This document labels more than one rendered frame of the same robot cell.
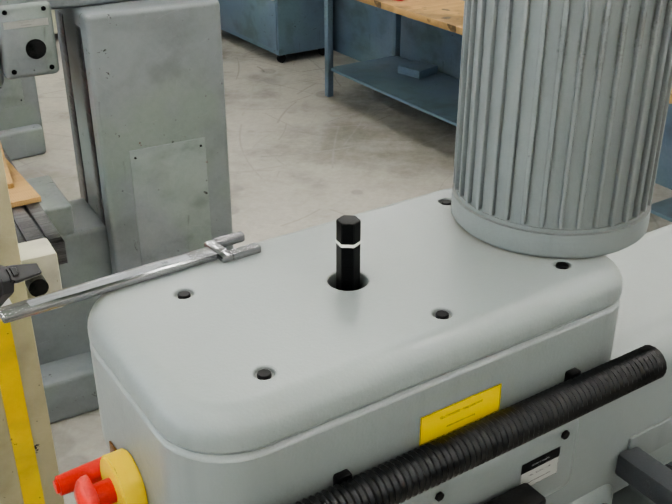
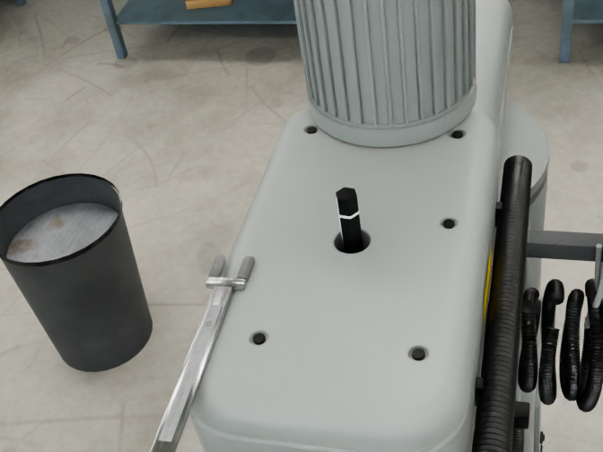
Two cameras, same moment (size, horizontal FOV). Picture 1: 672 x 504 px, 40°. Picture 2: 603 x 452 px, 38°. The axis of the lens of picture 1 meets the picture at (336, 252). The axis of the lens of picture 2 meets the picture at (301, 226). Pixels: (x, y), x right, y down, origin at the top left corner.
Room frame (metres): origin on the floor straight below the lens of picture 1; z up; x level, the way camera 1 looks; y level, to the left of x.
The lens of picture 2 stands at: (0.25, 0.41, 2.48)
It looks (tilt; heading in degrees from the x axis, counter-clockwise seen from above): 41 degrees down; 324
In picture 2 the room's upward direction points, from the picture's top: 10 degrees counter-clockwise
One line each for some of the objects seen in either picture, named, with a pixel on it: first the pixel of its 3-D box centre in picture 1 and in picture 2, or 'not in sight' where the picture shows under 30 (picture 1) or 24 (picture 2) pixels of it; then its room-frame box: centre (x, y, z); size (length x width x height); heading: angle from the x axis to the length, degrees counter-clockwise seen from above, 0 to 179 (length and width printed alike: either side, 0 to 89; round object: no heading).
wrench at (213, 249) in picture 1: (134, 275); (199, 352); (0.73, 0.18, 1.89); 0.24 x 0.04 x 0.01; 125
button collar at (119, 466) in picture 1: (123, 485); not in sight; (0.61, 0.18, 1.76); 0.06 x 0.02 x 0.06; 33
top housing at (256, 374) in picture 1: (360, 348); (362, 285); (0.74, -0.02, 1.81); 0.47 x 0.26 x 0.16; 123
